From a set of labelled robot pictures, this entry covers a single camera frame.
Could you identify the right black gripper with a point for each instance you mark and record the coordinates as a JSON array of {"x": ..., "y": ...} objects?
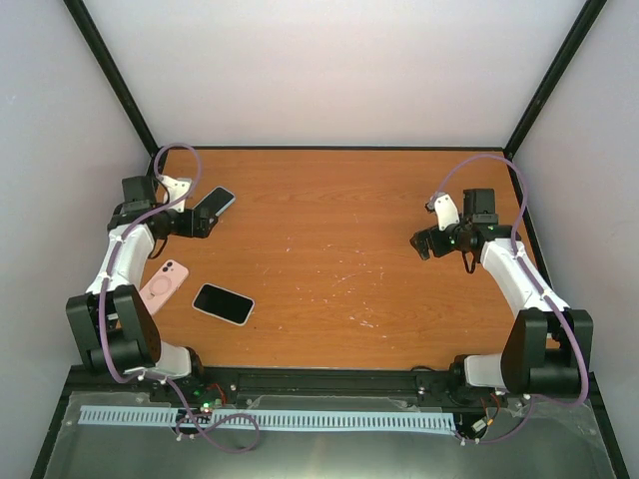
[{"x": 423, "y": 246}]

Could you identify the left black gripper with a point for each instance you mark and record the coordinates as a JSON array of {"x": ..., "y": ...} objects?
[{"x": 202, "y": 230}]

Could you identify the white translucent phone case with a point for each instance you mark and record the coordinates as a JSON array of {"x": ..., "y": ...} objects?
[{"x": 245, "y": 314}]

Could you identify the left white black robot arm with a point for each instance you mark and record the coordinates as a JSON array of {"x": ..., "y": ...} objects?
[{"x": 113, "y": 329}]

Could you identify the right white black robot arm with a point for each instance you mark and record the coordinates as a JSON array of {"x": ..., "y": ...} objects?
[{"x": 548, "y": 349}]

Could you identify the pink phone case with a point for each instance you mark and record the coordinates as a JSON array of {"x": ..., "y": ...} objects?
[{"x": 162, "y": 285}]

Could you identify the metal front plate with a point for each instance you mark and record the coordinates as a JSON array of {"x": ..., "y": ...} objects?
[{"x": 539, "y": 441}]

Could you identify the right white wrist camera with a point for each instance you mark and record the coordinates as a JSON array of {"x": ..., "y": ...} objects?
[{"x": 442, "y": 205}]

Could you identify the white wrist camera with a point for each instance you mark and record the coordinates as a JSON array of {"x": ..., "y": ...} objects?
[
  {"x": 442, "y": 205},
  {"x": 175, "y": 189}
]

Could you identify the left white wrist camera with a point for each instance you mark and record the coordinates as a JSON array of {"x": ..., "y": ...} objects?
[{"x": 175, "y": 189}]

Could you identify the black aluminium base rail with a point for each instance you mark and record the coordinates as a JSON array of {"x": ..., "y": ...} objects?
[{"x": 417, "y": 387}]

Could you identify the light blue cable duct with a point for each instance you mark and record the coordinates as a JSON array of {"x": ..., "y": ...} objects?
[{"x": 278, "y": 420}]

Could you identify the left black frame post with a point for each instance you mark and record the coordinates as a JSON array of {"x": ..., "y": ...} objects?
[{"x": 100, "y": 51}]

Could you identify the black frame post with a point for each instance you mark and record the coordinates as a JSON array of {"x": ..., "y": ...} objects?
[
  {"x": 100, "y": 51},
  {"x": 573, "y": 40}
]

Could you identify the right black frame post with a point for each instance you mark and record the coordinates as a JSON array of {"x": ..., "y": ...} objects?
[{"x": 573, "y": 40}]

